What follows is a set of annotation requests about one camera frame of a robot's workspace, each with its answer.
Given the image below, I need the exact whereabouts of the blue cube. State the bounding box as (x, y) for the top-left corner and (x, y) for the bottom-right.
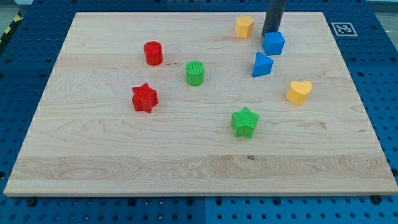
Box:
(262, 32), (285, 55)

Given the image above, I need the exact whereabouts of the green cylinder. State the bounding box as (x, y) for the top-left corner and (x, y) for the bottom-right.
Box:
(185, 60), (205, 86)

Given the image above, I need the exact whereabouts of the white fiducial marker tag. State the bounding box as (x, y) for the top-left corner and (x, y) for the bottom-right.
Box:
(331, 22), (358, 37)

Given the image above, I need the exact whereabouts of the yellow heart block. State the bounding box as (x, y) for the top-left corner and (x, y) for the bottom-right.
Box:
(286, 80), (313, 106)

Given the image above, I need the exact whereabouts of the blue triangular prism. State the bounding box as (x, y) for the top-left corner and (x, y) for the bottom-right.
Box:
(252, 52), (274, 77)

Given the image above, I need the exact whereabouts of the wooden board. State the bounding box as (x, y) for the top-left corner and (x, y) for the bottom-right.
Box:
(4, 12), (397, 197)

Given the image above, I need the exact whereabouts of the red star block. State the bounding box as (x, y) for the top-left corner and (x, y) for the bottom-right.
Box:
(132, 83), (159, 113)

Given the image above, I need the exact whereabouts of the red cylinder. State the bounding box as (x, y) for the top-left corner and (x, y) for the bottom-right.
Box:
(144, 41), (163, 66)

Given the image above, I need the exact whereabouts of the green star block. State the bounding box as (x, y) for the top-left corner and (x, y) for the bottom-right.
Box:
(231, 106), (259, 139)

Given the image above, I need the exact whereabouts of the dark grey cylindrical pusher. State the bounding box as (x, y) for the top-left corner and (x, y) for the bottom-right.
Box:
(261, 0), (287, 37)

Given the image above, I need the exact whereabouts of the yellow black hazard tape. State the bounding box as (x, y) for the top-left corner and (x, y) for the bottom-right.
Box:
(1, 11), (24, 44)

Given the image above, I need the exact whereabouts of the yellow hexagonal block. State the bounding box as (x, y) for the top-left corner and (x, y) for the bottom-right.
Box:
(234, 15), (254, 38)

